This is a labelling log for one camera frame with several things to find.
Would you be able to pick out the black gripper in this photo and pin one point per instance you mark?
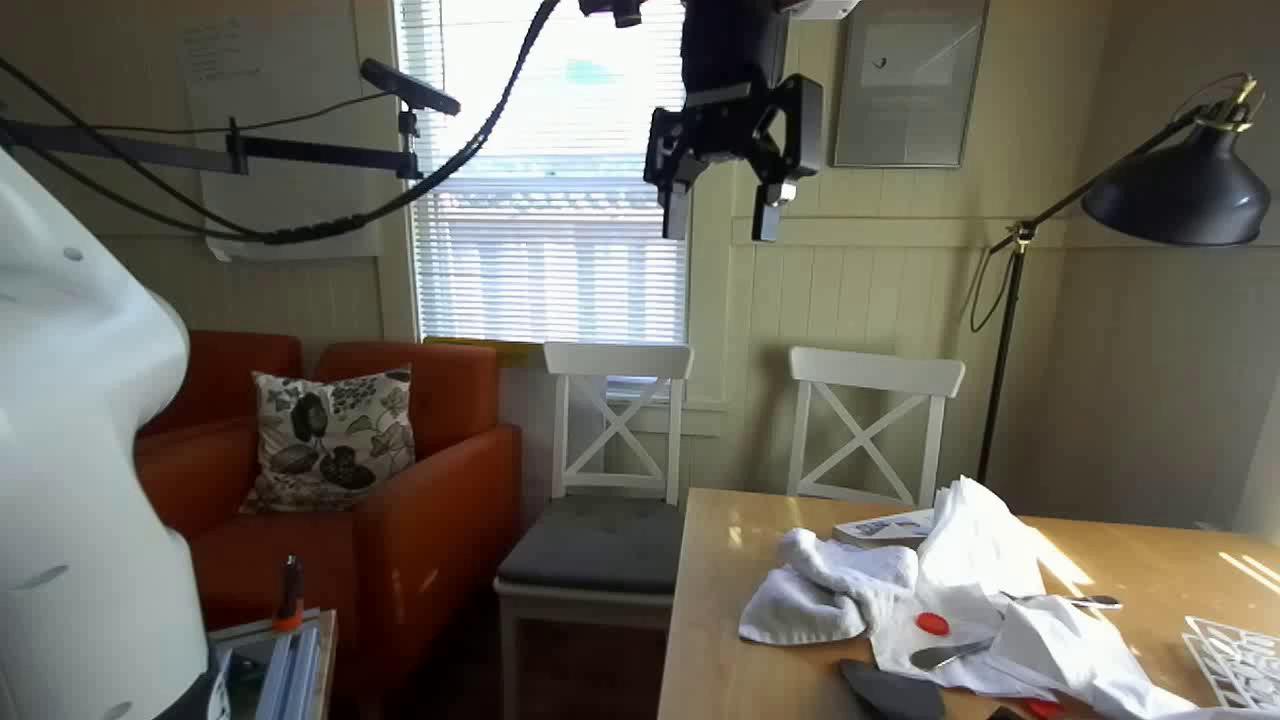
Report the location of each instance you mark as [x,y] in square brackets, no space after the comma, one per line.
[744,112]

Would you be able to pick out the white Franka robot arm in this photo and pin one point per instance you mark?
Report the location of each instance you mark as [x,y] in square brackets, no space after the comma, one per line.
[80,442]

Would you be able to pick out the window with white blinds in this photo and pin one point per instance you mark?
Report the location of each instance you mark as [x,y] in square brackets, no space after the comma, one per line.
[545,255]

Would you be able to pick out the white cross-back chair with cushion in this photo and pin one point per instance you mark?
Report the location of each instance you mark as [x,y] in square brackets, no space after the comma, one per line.
[616,442]

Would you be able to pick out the grey seat cushion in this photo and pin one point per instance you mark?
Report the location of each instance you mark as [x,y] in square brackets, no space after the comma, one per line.
[595,544]

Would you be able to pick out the orange armchair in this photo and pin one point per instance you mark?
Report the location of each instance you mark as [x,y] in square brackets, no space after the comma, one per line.
[425,522]

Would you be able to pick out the floral patterned pillow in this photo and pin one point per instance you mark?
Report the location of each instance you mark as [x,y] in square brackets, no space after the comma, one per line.
[334,442]

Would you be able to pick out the black floor lamp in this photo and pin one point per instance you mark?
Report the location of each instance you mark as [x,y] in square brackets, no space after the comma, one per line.
[1183,194]

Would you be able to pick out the white crumpled cloth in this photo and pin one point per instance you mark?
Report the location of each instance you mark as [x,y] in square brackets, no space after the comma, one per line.
[985,585]

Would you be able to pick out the dark grey flat object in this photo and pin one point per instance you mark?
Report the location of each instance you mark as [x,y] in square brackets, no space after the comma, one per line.
[890,694]

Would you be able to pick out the open storage box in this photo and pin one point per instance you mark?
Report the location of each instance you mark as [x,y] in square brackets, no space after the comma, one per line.
[272,665]

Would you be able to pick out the white lattice rack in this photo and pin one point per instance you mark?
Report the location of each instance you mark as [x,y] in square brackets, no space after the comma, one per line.
[1237,663]

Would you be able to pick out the grey framed wall picture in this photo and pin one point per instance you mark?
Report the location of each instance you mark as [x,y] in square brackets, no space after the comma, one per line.
[908,82]

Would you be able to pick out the black camera boom stand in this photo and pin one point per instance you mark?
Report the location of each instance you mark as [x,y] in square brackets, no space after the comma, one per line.
[322,154]

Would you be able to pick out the white paper sheet on wall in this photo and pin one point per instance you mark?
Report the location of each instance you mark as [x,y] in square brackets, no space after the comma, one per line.
[266,82]

